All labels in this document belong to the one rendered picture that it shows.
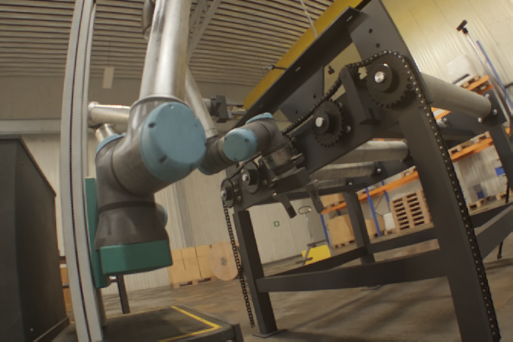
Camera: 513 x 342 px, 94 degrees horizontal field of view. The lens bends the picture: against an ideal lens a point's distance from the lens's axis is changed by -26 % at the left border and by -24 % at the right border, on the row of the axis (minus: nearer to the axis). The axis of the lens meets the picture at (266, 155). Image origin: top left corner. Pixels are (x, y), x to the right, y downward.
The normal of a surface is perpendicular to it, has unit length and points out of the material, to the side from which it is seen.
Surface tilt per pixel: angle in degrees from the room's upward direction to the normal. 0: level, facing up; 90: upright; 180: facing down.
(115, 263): 90
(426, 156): 90
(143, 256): 90
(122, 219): 70
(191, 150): 95
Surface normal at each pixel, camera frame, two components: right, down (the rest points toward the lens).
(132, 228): 0.39, -0.67
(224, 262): -0.51, -0.15
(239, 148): -0.40, 0.25
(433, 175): -0.84, 0.03
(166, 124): 0.77, -0.29
